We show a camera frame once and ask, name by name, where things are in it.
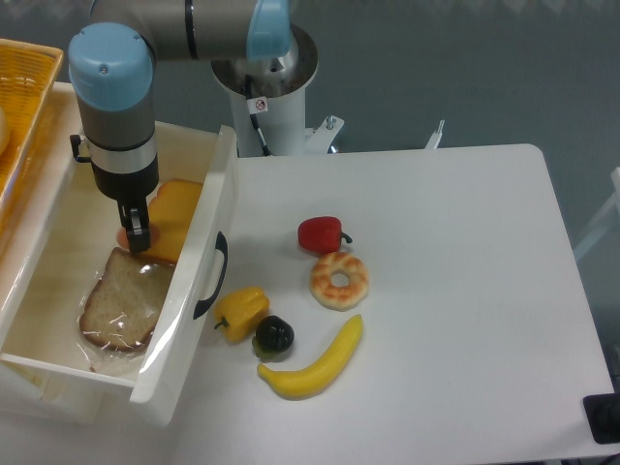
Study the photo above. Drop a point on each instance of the open white drawer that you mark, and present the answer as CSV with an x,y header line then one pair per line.
x,y
45,331

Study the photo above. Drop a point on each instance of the black device at edge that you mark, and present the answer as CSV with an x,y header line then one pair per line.
x,y
602,412

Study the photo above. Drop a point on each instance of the yellow bell pepper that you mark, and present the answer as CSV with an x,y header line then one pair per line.
x,y
238,314

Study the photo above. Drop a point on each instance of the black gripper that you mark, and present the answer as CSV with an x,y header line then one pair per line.
x,y
126,176

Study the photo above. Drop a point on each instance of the yellow woven basket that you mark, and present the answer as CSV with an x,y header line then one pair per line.
x,y
28,72

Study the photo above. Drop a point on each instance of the dark green pumpkin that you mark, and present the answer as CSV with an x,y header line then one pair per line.
x,y
273,339

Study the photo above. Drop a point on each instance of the white metal bracket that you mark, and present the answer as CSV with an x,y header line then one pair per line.
x,y
435,138

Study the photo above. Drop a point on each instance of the black drawer handle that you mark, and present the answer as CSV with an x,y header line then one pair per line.
x,y
216,276

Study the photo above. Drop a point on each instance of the brown egg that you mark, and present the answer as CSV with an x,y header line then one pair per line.
x,y
123,242

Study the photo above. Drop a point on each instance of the red bell pepper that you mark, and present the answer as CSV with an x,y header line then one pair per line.
x,y
321,235

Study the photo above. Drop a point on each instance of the white frame at right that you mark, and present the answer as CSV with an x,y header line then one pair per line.
x,y
602,222

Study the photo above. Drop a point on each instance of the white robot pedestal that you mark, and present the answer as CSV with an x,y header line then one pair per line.
x,y
268,102

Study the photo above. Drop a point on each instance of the orange toast slice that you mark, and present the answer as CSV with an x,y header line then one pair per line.
x,y
171,212

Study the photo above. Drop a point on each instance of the white drawer cabinet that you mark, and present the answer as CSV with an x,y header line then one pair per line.
x,y
48,194

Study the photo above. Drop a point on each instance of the wrapped brown bread slice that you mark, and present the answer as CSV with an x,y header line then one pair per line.
x,y
121,312

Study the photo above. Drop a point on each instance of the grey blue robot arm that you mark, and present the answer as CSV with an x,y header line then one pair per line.
x,y
111,67

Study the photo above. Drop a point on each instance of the yellow banana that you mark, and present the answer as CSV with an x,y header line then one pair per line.
x,y
320,374

